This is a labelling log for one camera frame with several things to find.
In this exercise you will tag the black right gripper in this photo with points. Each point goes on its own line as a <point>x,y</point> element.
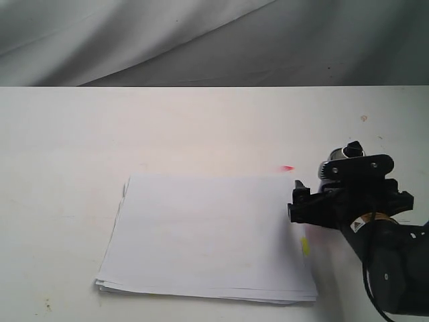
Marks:
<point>349,204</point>

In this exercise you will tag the silver spray paint can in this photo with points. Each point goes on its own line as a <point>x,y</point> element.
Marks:
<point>328,171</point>

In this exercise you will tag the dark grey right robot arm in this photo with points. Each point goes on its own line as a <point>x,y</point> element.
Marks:
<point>394,256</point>

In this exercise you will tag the white paper stack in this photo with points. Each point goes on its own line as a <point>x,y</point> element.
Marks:
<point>219,238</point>

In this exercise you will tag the white backdrop cloth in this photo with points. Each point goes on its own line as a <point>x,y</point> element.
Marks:
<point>213,43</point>

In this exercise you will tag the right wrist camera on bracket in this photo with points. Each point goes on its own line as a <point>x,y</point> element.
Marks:
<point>366,168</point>

